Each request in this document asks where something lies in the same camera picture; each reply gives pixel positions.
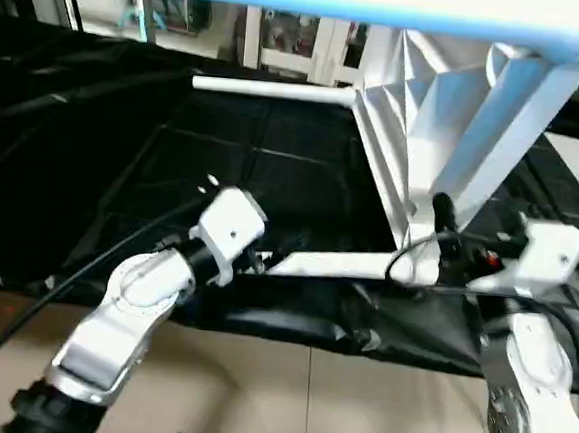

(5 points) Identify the white plastic table top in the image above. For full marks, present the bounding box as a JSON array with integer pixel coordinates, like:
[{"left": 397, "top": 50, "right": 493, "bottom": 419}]
[{"left": 339, "top": 21, "right": 579, "bottom": 300}]

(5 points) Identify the black work mat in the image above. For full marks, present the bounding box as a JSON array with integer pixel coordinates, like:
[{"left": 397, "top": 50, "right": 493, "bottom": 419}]
[{"left": 0, "top": 18, "right": 579, "bottom": 386}]

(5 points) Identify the white glass door cabinet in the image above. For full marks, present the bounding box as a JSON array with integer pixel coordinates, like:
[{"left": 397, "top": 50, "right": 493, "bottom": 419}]
[{"left": 238, "top": 6, "right": 374, "bottom": 89}]

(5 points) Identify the teal stand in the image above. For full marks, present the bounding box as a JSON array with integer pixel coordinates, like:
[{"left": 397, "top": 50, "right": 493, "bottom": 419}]
[{"left": 131, "top": 0, "right": 189, "bottom": 47}]

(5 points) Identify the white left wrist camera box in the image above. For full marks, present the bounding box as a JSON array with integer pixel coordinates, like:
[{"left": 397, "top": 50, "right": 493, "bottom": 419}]
[{"left": 184, "top": 181, "right": 273, "bottom": 292}]

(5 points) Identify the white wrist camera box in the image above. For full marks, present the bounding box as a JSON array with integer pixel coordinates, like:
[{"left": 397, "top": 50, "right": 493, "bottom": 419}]
[
  {"left": 467, "top": 215, "right": 579, "bottom": 302},
  {"left": 184, "top": 181, "right": 273, "bottom": 292}
]

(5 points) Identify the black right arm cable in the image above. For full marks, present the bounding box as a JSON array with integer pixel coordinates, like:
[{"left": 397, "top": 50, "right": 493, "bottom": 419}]
[{"left": 374, "top": 224, "right": 579, "bottom": 403}]

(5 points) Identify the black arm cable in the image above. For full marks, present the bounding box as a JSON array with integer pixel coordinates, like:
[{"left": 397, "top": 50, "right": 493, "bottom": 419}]
[
  {"left": 374, "top": 224, "right": 579, "bottom": 403},
  {"left": 0, "top": 178, "right": 224, "bottom": 414}
]

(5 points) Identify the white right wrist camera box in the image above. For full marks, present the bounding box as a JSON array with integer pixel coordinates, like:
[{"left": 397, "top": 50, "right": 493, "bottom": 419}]
[{"left": 467, "top": 215, "right": 579, "bottom": 302}]

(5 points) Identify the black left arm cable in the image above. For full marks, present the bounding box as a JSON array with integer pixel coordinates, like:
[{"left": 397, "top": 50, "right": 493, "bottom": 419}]
[{"left": 0, "top": 178, "right": 224, "bottom": 414}]

